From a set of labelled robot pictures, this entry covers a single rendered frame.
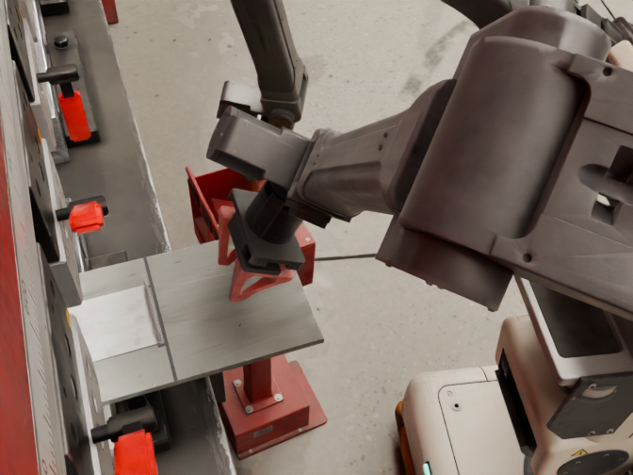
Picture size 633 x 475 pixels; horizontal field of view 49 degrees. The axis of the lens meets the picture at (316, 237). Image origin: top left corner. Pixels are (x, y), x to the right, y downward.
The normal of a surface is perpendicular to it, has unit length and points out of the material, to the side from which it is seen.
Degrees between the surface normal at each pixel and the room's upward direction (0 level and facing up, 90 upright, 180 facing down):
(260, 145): 47
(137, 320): 0
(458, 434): 0
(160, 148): 0
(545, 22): 39
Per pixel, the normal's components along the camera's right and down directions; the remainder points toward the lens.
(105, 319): 0.04, -0.63
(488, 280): 0.35, 0.15
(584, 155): -0.20, -0.08
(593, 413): 0.14, 0.77
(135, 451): -0.18, -0.96
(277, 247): 0.51, -0.66
